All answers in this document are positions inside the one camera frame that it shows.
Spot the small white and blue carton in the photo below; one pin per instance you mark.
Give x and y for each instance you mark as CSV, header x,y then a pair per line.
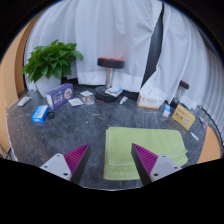
x,y
166,110

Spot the flat white packet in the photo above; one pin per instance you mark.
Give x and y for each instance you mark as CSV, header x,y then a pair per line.
x,y
24,101

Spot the white and orange box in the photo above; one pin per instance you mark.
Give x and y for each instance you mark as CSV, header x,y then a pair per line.
x,y
150,101

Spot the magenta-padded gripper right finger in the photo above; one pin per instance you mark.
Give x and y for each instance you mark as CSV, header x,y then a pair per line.
x,y
156,166

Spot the green potted plant white pot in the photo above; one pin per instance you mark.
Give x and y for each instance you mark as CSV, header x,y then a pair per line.
x,y
50,63

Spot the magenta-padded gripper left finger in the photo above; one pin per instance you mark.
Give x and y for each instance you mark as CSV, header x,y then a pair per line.
x,y
63,165

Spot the clear sachet with brown contents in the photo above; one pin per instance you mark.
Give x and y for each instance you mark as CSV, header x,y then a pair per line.
x,y
88,99

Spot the small white sachet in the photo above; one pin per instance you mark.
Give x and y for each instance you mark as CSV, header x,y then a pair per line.
x,y
86,93

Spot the purple cardboard box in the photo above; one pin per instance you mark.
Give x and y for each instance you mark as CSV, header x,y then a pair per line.
x,y
60,95

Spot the green towel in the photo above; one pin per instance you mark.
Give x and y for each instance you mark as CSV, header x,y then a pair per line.
x,y
140,146

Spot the small white object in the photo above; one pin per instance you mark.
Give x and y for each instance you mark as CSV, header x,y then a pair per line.
x,y
201,119

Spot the white curtain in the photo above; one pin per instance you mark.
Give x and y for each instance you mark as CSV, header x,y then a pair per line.
x,y
186,56
100,33

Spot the small black object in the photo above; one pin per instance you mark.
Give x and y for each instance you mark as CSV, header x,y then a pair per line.
x,y
50,115

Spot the white and blue flat box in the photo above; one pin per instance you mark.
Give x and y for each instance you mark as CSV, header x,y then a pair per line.
x,y
114,91

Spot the small white and blue tube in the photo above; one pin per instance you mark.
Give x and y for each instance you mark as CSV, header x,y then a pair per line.
x,y
194,136

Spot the yellow cardboard box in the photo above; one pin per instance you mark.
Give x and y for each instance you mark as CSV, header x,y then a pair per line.
x,y
183,116

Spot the small purple object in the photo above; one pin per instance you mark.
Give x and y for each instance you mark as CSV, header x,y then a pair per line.
x,y
204,125

